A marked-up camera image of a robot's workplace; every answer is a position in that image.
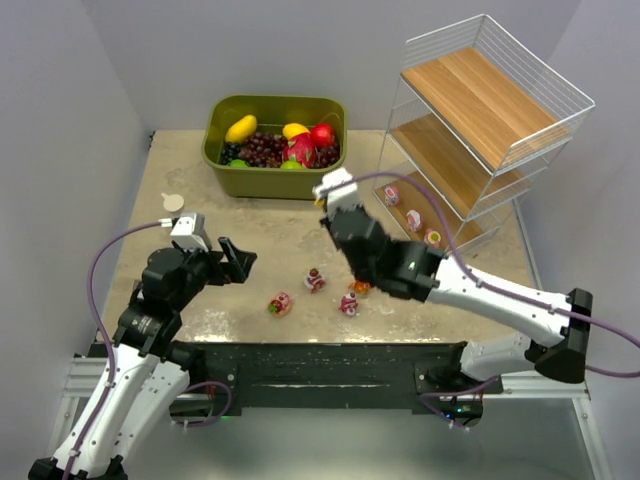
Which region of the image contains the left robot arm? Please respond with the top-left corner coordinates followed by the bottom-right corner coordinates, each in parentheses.
top-left (28, 234), bottom-right (257, 479)

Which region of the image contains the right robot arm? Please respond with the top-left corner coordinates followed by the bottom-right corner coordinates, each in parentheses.
top-left (320, 205), bottom-right (593, 384)

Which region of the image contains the pink toy white belly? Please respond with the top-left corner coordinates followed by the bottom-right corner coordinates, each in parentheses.
top-left (406, 209), bottom-right (422, 232)

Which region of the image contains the olive green plastic bin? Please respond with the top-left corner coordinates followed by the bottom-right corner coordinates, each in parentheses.
top-left (201, 95), bottom-right (347, 200)

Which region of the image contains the orange fox toy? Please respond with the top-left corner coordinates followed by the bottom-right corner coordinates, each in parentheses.
top-left (349, 281), bottom-right (371, 294)

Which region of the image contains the pink bear strawberry toy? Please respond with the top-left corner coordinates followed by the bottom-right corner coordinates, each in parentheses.
top-left (267, 292), bottom-right (293, 316)

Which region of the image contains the grey bottle beige cap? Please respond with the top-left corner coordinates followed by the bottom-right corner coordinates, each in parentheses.
top-left (161, 193), bottom-right (185, 214)

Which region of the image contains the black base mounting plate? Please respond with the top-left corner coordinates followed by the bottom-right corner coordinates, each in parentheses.
top-left (149, 342), bottom-right (504, 419)

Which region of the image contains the dark blue grape bunch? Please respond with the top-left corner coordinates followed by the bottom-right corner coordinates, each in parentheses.
top-left (219, 142), bottom-right (241, 165)

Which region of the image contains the red apple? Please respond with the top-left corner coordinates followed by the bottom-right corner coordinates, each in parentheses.
top-left (310, 123), bottom-right (336, 149)

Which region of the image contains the pink toy blue trim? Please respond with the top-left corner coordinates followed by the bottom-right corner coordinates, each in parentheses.
top-left (383, 185), bottom-right (400, 207)

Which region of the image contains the pink red bear toy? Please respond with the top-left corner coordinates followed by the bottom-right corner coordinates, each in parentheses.
top-left (338, 292), bottom-right (358, 317)

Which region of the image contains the pink dragon fruit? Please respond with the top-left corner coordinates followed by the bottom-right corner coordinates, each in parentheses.
top-left (282, 133), bottom-right (317, 168)

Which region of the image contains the green pear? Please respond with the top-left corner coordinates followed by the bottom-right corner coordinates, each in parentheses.
top-left (280, 160), bottom-right (306, 170)

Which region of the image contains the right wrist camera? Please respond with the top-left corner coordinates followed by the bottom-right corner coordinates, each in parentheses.
top-left (312, 167), bottom-right (361, 211)

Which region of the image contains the pink toy green top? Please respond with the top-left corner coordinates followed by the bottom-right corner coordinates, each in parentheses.
top-left (424, 228), bottom-right (442, 248)

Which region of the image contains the white wire wooden shelf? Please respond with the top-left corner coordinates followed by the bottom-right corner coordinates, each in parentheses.
top-left (372, 13), bottom-right (596, 271)

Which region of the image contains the pink strawberry cake toy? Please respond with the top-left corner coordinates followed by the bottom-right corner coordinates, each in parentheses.
top-left (303, 268), bottom-right (326, 293)

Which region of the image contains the yellow lemon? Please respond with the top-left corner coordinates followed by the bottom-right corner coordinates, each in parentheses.
top-left (282, 123), bottom-right (310, 140)

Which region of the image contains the purple grape bunch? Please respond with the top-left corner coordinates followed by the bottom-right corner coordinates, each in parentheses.
top-left (239, 132), bottom-right (342, 169)

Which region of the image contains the yellow mango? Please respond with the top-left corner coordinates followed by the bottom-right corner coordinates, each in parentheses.
top-left (225, 115), bottom-right (258, 144)

